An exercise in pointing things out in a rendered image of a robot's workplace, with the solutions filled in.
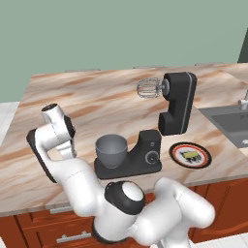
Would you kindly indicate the round mixer dial knob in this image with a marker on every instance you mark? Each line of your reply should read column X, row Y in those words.
column 151, row 157

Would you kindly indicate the red wooden cupboard door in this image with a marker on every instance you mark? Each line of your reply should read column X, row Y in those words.
column 230, row 210

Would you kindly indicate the grey steel sink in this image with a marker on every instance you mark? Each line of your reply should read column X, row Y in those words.
column 226, row 122

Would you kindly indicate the silver tap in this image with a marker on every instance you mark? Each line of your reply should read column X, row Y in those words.
column 243, row 102

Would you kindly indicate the grey mixer bowl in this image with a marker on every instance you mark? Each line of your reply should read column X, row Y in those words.
column 111, row 150

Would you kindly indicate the yellow butter stick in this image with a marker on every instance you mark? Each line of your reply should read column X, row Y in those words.
column 190, row 155

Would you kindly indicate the round plate with red rim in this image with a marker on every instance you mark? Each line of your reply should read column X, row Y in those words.
column 176, row 154

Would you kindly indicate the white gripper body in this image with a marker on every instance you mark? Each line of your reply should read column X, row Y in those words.
column 68, row 151

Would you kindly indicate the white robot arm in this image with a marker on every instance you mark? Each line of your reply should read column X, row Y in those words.
column 80, row 190

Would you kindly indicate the red wooden drawer front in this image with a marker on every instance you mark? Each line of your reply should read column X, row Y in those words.
column 35, row 221
column 45, row 240

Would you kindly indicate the black stand mixer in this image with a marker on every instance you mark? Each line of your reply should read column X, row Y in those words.
column 142, row 166

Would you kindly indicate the dark tall cabinet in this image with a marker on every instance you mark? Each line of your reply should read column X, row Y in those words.
column 244, row 48

